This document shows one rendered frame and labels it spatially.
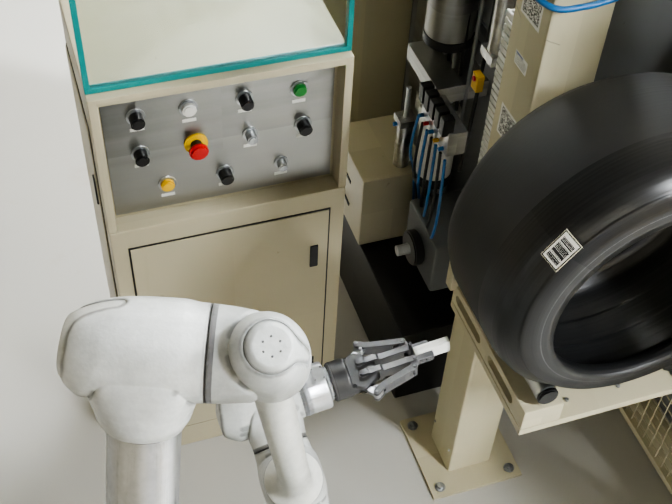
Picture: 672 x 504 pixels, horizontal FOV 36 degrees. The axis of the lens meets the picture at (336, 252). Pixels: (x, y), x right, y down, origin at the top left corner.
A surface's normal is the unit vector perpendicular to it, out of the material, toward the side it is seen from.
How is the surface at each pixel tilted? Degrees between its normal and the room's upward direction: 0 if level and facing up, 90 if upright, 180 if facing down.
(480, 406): 90
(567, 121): 27
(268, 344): 31
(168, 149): 90
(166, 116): 90
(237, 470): 0
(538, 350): 93
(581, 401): 0
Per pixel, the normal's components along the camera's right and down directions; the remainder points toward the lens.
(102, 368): -0.07, 0.28
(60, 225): 0.04, -0.68
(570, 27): 0.32, 0.70
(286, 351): 0.18, -0.25
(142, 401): 0.01, 0.47
